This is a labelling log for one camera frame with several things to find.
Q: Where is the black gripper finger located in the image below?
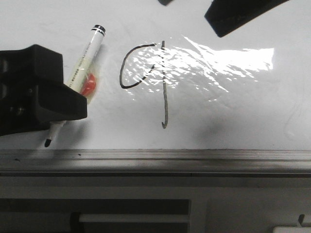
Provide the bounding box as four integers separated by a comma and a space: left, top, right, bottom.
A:
205, 0, 286, 37
0, 45, 87, 135

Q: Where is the red magnet taped to marker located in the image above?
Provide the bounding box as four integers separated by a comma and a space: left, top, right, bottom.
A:
79, 65, 100, 104

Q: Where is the white black whiteboard marker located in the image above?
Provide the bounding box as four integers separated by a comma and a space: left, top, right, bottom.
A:
44, 24, 106, 148

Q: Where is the white whiteboard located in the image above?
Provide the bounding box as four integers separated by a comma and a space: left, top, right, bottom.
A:
0, 0, 311, 150

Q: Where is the white marker tray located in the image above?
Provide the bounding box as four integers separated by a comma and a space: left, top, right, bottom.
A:
273, 226, 311, 233

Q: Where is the aluminium whiteboard frame rail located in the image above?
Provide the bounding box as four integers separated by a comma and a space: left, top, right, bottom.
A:
0, 149, 311, 174

